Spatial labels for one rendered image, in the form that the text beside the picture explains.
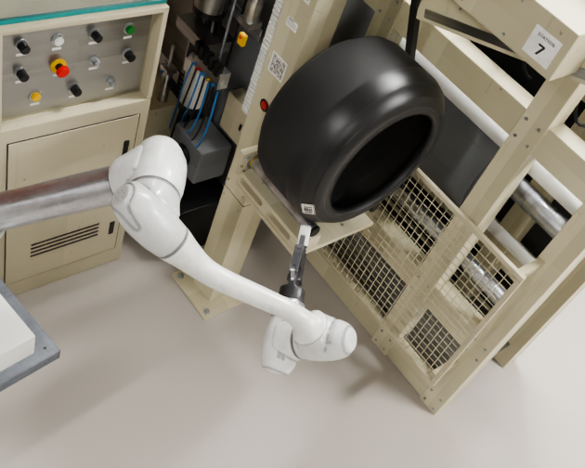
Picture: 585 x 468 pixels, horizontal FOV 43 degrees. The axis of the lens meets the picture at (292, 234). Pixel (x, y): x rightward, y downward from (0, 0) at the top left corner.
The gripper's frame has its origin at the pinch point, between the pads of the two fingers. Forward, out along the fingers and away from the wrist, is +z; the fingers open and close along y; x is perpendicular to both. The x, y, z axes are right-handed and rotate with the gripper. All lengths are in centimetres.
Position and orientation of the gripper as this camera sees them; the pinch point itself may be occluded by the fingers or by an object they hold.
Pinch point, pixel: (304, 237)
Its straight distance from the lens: 218.4
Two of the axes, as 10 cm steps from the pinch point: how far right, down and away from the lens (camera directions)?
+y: 1.3, 4.1, 9.0
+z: 2.0, -9.0, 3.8
